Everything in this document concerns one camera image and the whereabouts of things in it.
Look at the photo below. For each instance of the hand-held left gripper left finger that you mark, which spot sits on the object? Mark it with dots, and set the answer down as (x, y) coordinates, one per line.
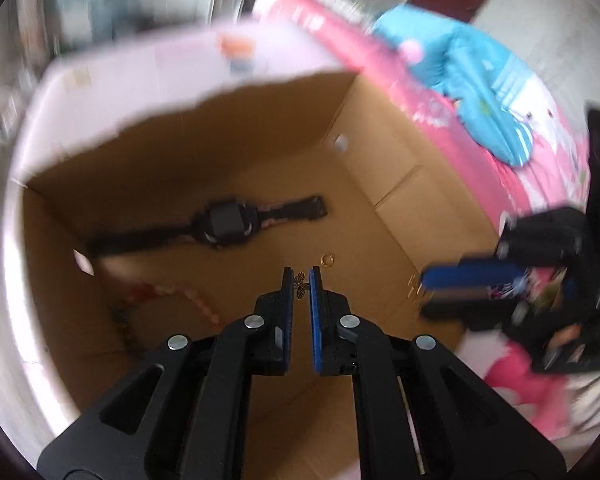
(280, 320)

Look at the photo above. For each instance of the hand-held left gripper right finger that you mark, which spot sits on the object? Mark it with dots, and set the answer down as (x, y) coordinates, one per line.
(317, 320)

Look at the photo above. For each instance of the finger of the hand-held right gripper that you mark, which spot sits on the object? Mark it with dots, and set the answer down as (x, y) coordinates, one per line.
(470, 275)
(460, 302)

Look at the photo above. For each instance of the gold butterfly pendant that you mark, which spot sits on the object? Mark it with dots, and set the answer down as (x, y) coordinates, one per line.
(300, 285)

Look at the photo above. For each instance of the black and purple wristwatch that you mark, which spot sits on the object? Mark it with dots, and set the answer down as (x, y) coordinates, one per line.
(225, 222)

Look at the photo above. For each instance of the brown cardboard box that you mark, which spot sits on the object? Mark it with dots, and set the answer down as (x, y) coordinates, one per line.
(380, 170)

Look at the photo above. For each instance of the pink printed bedsheet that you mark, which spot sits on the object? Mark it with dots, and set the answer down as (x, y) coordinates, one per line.
(545, 180)

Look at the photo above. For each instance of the blue blanket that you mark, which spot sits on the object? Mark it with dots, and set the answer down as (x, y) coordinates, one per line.
(470, 70)

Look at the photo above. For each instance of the small colourful sticker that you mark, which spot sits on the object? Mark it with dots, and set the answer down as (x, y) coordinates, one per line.
(237, 52)

